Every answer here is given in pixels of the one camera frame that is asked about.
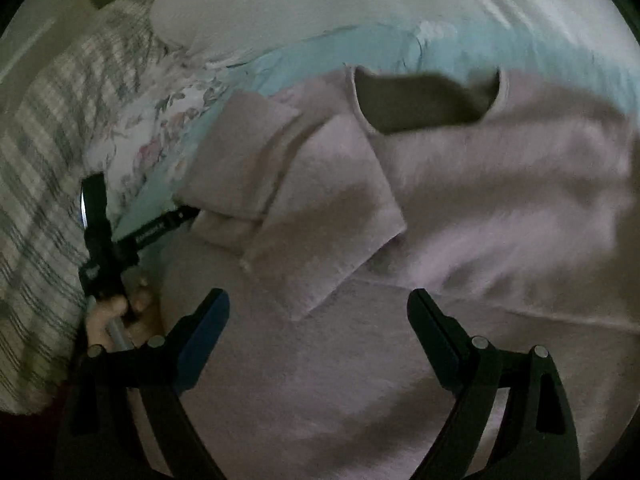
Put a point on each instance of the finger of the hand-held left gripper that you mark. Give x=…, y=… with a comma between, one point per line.
x=160, y=225

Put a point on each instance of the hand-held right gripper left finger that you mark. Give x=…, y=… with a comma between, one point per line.
x=202, y=340

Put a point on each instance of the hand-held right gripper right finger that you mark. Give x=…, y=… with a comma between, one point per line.
x=435, y=340

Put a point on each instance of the pink fuzzy sweater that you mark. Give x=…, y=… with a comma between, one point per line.
x=450, y=185

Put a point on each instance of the person's left hand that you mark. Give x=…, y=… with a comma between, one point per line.
x=107, y=312

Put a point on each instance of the white floral pillow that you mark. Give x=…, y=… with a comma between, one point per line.
x=150, y=130

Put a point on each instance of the green plaid pillow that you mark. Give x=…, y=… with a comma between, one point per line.
x=40, y=160

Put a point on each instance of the light blue floral bed sheet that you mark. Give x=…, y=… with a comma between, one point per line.
x=310, y=55

